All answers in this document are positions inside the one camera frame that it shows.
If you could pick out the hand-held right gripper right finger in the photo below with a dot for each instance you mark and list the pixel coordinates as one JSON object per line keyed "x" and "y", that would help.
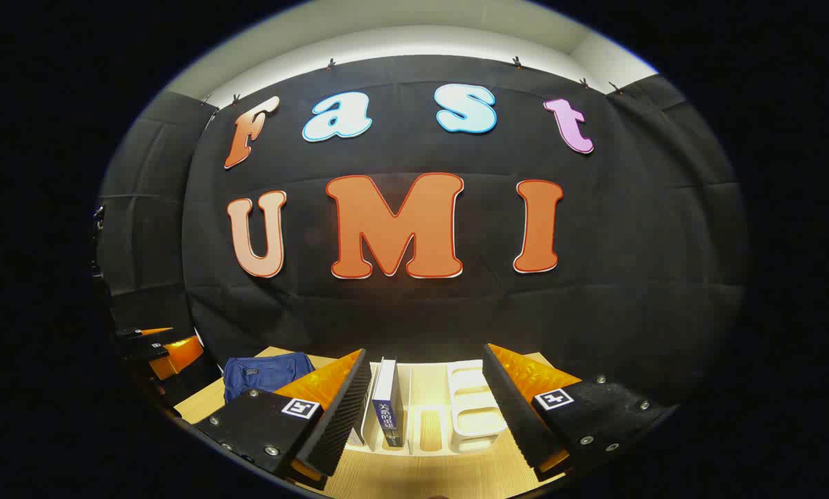
{"x": 515, "y": 416}

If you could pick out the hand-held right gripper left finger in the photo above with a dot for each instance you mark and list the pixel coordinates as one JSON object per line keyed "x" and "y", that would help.
{"x": 338, "y": 416}

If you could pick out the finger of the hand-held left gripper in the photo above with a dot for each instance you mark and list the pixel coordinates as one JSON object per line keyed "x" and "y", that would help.
{"x": 144, "y": 333}
{"x": 182, "y": 352}

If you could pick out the white plastic bookshelf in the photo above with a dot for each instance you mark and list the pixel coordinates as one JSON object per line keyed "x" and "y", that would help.
{"x": 473, "y": 409}

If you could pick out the blue book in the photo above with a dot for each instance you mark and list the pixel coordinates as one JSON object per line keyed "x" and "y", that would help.
{"x": 389, "y": 409}

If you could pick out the blue schoolbag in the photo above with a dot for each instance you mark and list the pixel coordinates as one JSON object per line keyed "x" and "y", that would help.
{"x": 265, "y": 374}

